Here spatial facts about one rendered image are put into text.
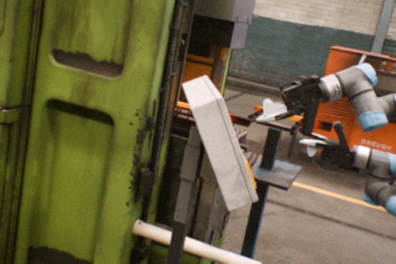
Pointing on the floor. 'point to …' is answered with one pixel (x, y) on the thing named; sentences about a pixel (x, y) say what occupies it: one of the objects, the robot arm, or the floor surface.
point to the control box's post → (182, 208)
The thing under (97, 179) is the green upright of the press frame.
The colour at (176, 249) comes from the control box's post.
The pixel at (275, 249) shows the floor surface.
